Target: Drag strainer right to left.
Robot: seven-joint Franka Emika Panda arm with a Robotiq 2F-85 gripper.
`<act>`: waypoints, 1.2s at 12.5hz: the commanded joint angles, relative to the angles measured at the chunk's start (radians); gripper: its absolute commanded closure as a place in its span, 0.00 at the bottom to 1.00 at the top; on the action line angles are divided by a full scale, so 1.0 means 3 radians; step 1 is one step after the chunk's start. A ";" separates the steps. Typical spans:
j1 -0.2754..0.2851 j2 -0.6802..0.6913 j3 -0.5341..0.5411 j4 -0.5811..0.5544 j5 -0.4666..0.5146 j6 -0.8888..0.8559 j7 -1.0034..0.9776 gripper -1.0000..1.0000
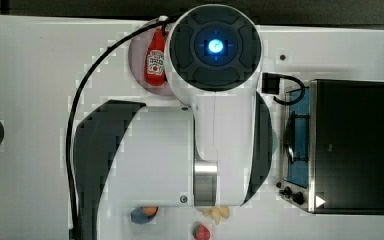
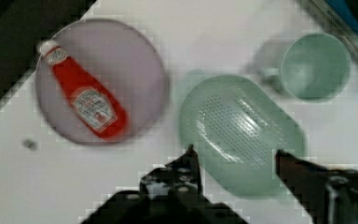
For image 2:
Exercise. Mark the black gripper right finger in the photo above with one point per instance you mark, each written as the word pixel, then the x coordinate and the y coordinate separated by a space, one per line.
pixel 330 196

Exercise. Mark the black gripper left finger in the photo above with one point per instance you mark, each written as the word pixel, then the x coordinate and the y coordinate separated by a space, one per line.
pixel 177 182

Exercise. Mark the green plastic strainer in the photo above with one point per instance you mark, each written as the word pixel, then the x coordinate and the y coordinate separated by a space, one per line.
pixel 236 129

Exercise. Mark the red ketchup bottle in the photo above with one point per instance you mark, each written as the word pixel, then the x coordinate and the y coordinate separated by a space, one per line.
pixel 92 102

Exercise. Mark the green mug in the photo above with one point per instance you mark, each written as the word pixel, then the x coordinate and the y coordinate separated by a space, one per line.
pixel 312 68

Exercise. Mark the grey round plate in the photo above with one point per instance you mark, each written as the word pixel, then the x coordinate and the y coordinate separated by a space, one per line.
pixel 123 60

